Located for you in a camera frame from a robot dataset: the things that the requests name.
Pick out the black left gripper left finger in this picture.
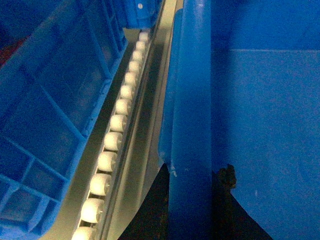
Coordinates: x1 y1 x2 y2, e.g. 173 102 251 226
119 163 170 240

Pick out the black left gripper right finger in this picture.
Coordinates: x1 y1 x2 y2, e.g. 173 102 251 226
211 164 272 240

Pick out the large blue plastic crate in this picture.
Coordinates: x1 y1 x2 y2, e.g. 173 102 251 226
158 0 320 240

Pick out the white roller track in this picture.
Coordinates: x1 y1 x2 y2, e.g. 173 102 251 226
72 29 152 240

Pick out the stainless steel flow rack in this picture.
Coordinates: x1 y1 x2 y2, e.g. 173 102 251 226
44 0 183 240

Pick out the blue crate with red packets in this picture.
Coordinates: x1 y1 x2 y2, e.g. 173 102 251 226
0 0 127 240

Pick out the blue crate behind red-packet crate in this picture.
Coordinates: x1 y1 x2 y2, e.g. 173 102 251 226
123 0 163 30

